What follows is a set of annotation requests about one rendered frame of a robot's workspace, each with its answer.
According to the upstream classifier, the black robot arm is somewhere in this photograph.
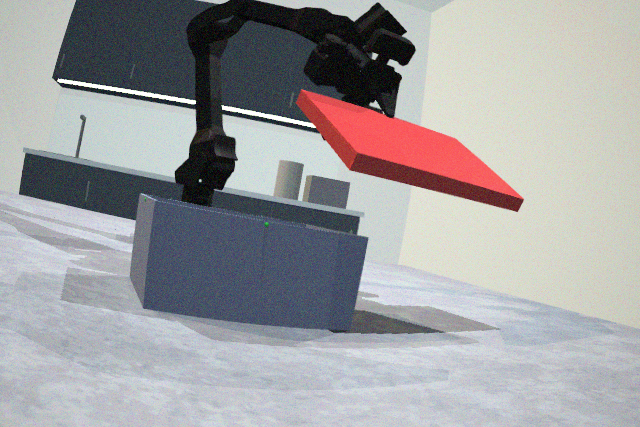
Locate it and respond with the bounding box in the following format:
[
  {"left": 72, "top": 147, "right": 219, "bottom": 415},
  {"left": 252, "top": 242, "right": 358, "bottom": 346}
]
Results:
[{"left": 175, "top": 0, "right": 407, "bottom": 207}]

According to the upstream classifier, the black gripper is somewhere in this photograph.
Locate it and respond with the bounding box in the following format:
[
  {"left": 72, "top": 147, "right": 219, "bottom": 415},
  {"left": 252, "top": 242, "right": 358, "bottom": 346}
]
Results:
[{"left": 341, "top": 28, "right": 415, "bottom": 118}]

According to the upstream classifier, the red lid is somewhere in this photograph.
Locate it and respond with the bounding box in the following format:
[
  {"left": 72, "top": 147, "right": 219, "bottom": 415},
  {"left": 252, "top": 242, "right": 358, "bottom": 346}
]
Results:
[{"left": 296, "top": 89, "right": 524, "bottom": 212}]

